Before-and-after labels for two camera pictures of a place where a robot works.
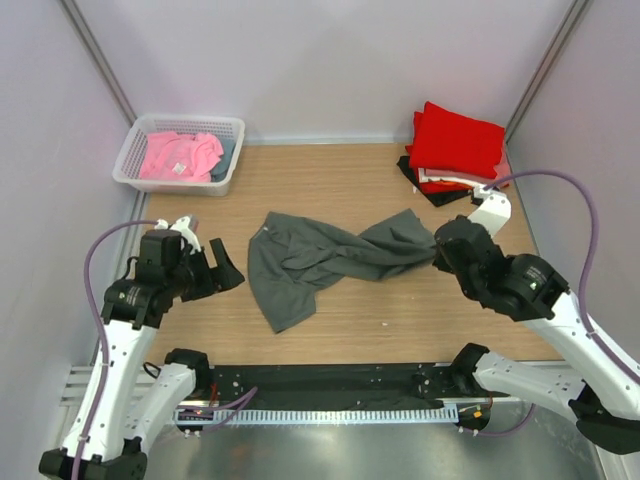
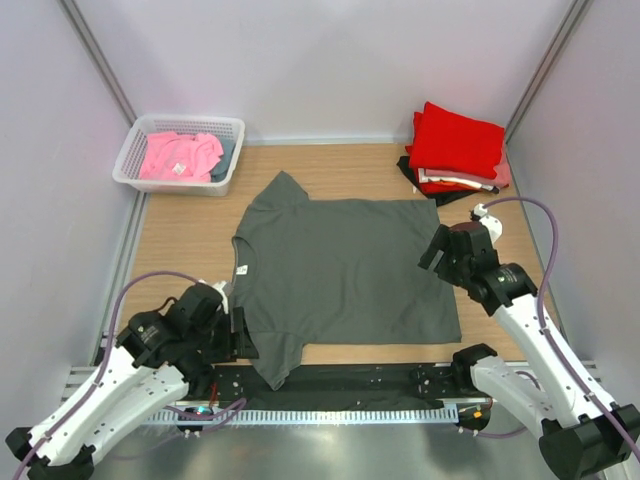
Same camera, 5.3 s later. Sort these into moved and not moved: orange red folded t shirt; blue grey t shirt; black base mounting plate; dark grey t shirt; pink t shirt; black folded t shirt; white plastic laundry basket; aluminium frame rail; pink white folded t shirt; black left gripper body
Moved: dark grey t shirt; black left gripper body
Not moved: blue grey t shirt; pink t shirt; aluminium frame rail; orange red folded t shirt; white plastic laundry basket; black folded t shirt; pink white folded t shirt; black base mounting plate
